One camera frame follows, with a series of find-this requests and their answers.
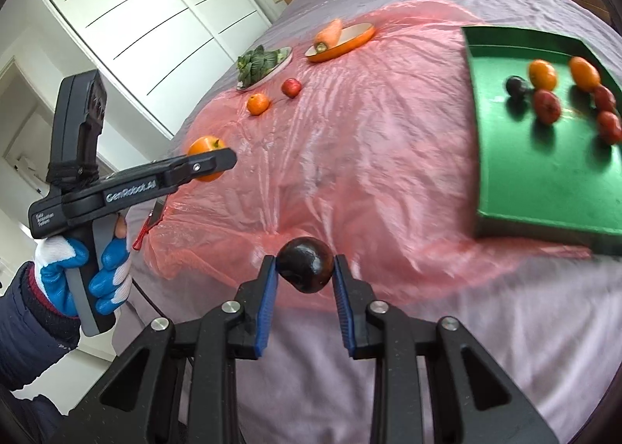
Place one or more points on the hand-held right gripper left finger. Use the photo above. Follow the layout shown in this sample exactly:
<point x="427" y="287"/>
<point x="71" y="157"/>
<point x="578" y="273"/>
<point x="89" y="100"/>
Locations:
<point x="267" y="310"/>

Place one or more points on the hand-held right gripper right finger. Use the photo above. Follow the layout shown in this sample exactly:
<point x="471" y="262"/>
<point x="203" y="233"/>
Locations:
<point x="344" y="313"/>

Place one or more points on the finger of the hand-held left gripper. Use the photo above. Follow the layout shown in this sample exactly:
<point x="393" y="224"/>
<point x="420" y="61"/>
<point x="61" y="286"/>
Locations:
<point x="209" y="163"/>

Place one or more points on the orange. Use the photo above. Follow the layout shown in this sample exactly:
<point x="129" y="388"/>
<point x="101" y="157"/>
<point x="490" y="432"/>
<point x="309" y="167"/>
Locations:
<point x="204" y="146"/>
<point x="257" y="104"/>
<point x="543" y="74"/>
<point x="584" y="72"/>

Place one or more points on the dark plum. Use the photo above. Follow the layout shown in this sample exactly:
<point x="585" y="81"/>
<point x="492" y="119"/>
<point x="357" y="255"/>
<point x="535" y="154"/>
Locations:
<point x="516" y="86"/>
<point x="305" y="264"/>

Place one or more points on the green rectangular tray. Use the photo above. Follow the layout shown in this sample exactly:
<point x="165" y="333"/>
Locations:
<point x="534" y="172"/>

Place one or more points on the large red apple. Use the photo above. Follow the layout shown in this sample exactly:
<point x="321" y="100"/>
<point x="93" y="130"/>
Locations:
<point x="546" y="107"/>

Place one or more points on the small red apple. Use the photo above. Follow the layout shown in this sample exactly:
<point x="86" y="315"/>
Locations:
<point x="604" y="98"/>
<point x="291" y="87"/>
<point x="610" y="127"/>

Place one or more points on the person's left forearm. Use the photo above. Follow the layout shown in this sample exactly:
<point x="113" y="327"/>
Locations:
<point x="24" y="327"/>

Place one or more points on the person's left hand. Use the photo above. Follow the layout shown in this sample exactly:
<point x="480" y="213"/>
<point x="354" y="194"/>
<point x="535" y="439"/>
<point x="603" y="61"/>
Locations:
<point x="53" y="264"/>

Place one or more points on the white plate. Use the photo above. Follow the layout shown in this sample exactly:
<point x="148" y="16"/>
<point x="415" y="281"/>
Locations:
<point x="285" y="58"/>

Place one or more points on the white wardrobe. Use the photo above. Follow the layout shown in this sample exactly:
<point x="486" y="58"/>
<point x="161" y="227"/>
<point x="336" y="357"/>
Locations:
<point x="146" y="12"/>

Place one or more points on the pink plastic sheet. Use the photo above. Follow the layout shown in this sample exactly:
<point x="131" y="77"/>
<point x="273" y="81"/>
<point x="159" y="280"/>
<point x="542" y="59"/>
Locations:
<point x="364" y="157"/>

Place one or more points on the carrot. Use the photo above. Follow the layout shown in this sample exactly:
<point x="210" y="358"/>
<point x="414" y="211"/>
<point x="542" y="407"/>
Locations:
<point x="328" y="33"/>

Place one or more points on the purple bed sheet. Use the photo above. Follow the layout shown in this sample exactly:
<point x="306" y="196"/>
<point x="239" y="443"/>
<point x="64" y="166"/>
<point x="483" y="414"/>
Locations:
<point x="534" y="327"/>

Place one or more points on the orange oval plate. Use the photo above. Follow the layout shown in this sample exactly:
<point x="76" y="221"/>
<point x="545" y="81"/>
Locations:
<point x="354" y="38"/>

